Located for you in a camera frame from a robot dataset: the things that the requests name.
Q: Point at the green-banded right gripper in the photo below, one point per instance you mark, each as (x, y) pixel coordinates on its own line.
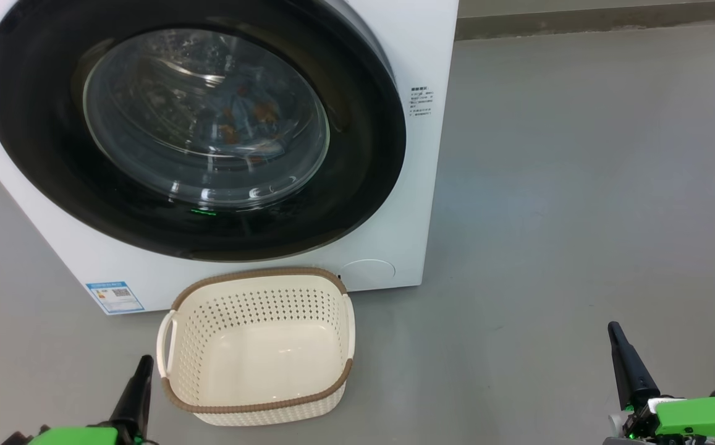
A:
(703, 420)

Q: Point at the round white filter cover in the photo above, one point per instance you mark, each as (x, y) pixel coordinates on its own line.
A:
(368, 274)

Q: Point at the blue energy label sticker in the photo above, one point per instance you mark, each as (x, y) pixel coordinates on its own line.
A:
(115, 297)

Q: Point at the black round glass washer door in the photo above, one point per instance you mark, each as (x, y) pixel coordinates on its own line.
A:
(42, 123)

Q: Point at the blue bear-print garment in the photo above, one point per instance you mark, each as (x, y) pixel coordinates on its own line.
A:
(252, 120)

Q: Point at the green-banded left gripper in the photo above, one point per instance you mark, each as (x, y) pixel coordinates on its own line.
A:
(79, 436)

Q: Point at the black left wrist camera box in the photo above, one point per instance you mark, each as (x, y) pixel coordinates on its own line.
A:
(17, 440)

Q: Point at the white front-load washing machine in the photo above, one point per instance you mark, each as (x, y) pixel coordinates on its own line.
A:
(419, 185)

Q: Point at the cream perforated laundry basket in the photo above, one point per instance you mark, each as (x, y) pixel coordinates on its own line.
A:
(258, 358)

